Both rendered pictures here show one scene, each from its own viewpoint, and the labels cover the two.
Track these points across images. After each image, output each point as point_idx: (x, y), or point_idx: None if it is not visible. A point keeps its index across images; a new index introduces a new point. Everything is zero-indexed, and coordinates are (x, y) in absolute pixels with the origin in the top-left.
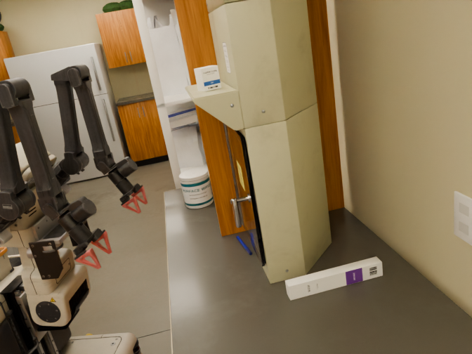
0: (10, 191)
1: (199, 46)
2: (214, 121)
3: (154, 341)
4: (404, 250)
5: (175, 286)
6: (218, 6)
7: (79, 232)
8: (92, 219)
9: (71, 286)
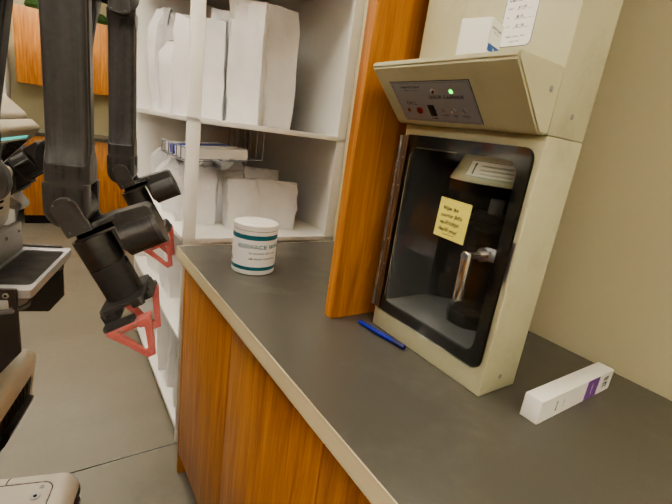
0: None
1: (394, 13)
2: (376, 139)
3: (88, 482)
4: (587, 356)
5: (321, 398)
6: None
7: (123, 276)
8: None
9: (11, 390)
